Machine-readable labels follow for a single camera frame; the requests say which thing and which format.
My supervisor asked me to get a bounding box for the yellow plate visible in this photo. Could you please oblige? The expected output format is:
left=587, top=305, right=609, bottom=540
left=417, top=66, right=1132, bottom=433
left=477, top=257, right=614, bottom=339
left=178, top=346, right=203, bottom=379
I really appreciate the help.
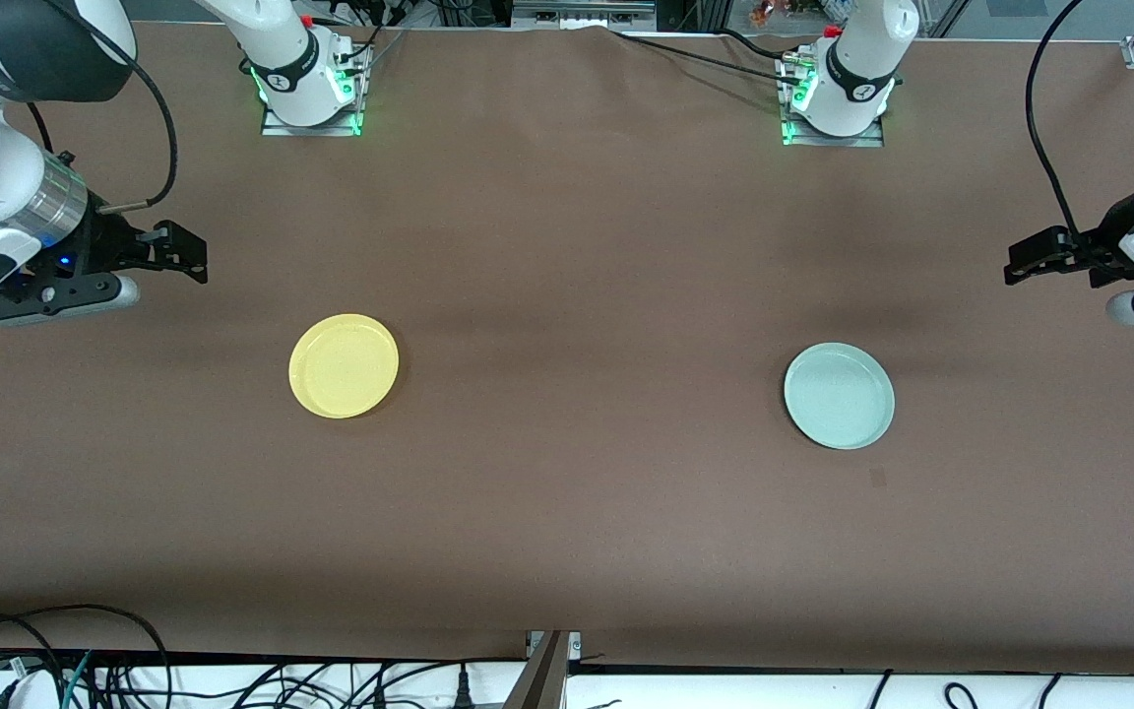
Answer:
left=288, top=313, right=400, bottom=419

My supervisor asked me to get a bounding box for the pale green plate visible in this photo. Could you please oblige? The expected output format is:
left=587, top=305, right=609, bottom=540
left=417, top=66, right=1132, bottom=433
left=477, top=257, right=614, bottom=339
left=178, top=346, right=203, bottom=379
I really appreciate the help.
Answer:
left=784, top=342, right=896, bottom=451

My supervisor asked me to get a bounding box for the brown table cover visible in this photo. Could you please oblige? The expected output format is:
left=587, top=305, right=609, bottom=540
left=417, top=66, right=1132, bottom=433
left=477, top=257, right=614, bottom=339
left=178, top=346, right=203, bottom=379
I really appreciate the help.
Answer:
left=0, top=20, right=1134, bottom=663

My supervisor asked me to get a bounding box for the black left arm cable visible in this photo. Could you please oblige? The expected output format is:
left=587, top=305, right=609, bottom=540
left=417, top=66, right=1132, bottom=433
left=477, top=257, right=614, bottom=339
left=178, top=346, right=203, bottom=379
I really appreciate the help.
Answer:
left=1024, top=0, right=1090, bottom=243

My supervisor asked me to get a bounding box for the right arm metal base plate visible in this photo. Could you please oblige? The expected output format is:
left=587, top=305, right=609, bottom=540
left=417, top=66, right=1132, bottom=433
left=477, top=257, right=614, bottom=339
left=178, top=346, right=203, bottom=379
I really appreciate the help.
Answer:
left=260, top=44, right=369, bottom=138

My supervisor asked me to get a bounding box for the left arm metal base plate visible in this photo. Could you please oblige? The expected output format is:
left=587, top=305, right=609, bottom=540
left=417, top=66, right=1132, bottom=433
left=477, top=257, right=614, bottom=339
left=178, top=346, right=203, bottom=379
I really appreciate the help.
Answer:
left=777, top=51, right=886, bottom=149

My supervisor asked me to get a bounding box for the black looping cable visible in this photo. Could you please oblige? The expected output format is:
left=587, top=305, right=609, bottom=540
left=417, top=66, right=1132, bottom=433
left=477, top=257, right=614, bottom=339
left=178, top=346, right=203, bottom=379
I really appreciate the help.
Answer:
left=0, top=604, right=172, bottom=709

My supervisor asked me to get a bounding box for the black cable to arm base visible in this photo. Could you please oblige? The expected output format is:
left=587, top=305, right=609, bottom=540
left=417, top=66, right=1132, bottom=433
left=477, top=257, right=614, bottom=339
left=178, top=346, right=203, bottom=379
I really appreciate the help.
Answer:
left=606, top=27, right=806, bottom=90

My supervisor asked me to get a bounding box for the green cable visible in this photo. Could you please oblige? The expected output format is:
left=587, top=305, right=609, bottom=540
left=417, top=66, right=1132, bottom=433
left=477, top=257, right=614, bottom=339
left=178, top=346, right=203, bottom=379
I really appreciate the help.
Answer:
left=61, top=652, right=94, bottom=709

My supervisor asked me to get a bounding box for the aluminium frame strut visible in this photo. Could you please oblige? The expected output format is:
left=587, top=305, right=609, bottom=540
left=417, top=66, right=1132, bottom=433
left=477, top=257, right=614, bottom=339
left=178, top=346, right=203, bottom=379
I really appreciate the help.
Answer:
left=505, top=630, right=583, bottom=709

